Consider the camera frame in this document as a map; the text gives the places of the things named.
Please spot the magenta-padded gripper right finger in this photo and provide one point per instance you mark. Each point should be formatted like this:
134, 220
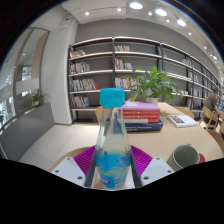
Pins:
153, 168

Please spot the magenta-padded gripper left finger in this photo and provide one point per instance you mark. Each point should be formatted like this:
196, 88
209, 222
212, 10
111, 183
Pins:
71, 168

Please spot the clear bottle with blue cap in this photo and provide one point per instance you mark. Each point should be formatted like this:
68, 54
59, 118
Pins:
113, 133

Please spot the green patterned ceramic mug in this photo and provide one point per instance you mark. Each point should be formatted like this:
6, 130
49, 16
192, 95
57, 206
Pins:
183, 156

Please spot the dark blue book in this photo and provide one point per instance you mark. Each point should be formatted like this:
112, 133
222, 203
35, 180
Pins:
146, 127

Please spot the red hardcover book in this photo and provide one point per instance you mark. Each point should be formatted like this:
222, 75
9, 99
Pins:
143, 120
143, 114

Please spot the flat round red coaster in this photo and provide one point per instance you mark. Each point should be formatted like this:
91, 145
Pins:
202, 158

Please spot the white book with printed cover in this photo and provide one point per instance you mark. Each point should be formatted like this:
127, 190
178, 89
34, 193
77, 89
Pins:
181, 120

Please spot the rounded tan chair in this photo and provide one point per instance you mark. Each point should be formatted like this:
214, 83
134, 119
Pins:
185, 111
98, 113
216, 138

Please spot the pink book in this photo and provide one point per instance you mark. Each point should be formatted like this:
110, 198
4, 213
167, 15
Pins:
141, 106

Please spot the wooden slatted chair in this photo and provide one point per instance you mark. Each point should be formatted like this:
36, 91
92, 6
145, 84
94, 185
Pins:
208, 115

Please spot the small background potted plant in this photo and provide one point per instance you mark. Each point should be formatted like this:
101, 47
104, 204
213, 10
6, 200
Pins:
37, 98

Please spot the grey bookshelf unit with books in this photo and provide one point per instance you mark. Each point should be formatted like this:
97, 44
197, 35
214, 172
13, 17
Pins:
83, 85

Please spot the green potted plant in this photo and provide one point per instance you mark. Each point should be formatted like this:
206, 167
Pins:
153, 83

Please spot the person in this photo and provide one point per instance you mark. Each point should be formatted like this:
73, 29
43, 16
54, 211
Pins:
210, 101

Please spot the round ceiling lights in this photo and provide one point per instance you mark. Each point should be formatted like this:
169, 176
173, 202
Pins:
136, 5

